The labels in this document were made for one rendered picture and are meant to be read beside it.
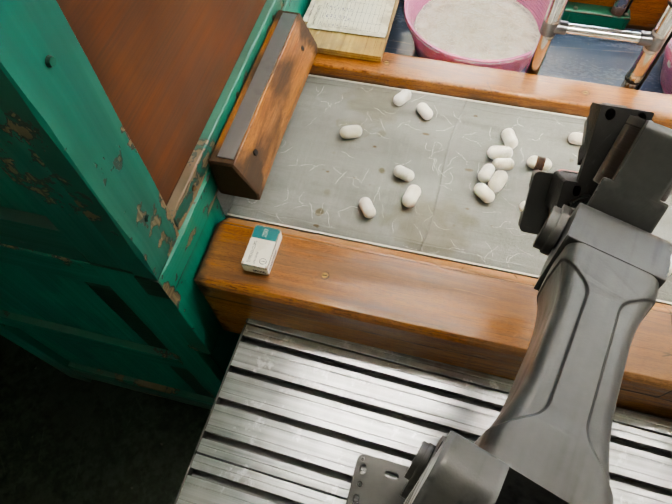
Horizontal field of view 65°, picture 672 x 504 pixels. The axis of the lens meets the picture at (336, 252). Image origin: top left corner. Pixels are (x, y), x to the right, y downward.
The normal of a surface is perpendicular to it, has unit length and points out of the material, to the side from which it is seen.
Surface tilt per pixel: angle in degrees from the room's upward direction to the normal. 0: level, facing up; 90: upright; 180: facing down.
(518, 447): 17
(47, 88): 90
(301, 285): 0
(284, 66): 66
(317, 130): 0
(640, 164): 48
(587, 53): 0
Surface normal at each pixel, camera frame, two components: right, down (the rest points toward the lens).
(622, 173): -0.42, 0.22
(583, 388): 0.14, -0.69
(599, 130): -0.20, 0.33
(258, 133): 0.88, -0.01
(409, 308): -0.03, -0.49
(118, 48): 0.97, 0.19
